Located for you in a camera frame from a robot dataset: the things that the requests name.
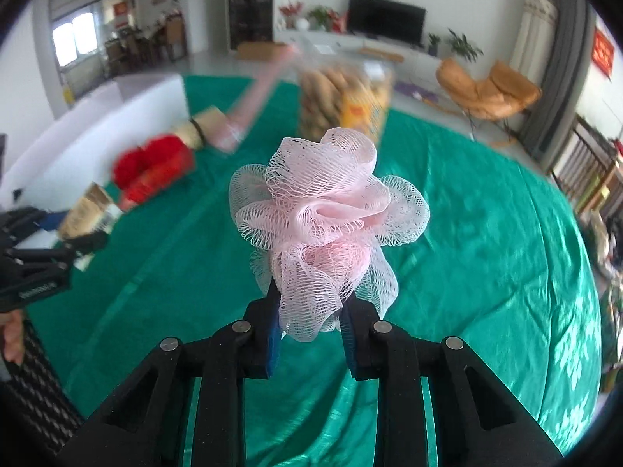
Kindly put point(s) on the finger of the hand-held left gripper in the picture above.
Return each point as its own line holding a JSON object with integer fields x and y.
{"x": 24, "y": 224}
{"x": 73, "y": 248}

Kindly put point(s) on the white curtain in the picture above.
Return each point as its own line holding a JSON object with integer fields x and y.
{"x": 533, "y": 34}

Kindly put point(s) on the leafy potted plant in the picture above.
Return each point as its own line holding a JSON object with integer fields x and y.
{"x": 465, "y": 46}

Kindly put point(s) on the purple floor mat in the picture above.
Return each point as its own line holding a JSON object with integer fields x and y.
{"x": 413, "y": 92}

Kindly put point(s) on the person's left hand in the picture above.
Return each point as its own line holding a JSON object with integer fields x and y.
{"x": 13, "y": 338}

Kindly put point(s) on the brown cardboard box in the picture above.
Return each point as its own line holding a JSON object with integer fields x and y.
{"x": 258, "y": 51}

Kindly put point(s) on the red wall poster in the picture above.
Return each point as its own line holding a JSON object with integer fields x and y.
{"x": 603, "y": 53}

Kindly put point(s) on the orange lounge chair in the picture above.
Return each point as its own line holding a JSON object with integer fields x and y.
{"x": 486, "y": 92}

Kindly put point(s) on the dark display cabinet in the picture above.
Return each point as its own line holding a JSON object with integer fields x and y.
{"x": 250, "y": 5}

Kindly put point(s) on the green potted plant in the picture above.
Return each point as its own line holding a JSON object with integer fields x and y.
{"x": 320, "y": 17}

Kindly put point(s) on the wooden bench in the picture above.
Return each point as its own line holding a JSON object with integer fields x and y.
{"x": 382, "y": 53}

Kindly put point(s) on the dining table with chairs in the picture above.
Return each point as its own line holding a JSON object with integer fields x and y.
{"x": 146, "y": 46}

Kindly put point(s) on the grey curtain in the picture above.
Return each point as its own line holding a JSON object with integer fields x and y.
{"x": 564, "y": 58}

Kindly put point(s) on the wooden slatted rack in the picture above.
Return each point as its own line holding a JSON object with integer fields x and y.
{"x": 589, "y": 165}

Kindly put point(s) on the clear bag of biscuits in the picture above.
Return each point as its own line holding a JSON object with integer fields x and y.
{"x": 321, "y": 97}

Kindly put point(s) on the red flower bouquet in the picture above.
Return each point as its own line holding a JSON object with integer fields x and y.
{"x": 291, "y": 12}

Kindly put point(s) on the green tablecloth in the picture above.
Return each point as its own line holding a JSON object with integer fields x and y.
{"x": 486, "y": 253}

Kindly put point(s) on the white cardboard box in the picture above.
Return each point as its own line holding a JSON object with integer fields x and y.
{"x": 73, "y": 146}

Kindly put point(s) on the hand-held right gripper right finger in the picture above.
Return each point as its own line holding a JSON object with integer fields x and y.
{"x": 346, "y": 345}

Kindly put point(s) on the red heart plush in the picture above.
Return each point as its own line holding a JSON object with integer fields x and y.
{"x": 146, "y": 160}

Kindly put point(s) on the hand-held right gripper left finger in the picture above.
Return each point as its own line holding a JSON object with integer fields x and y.
{"x": 273, "y": 350}

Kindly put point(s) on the window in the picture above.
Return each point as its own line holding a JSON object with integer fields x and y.
{"x": 73, "y": 39}

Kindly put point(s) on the red window sign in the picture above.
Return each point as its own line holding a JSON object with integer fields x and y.
{"x": 122, "y": 13}

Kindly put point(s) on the pink mesh bath pouf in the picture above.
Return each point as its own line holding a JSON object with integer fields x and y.
{"x": 321, "y": 214}

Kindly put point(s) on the yellow floor sign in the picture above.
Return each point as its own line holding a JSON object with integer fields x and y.
{"x": 67, "y": 97}

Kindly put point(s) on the black television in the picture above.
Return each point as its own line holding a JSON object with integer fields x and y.
{"x": 387, "y": 19}

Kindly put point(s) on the white television cabinet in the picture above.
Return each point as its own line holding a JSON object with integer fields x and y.
{"x": 331, "y": 41}

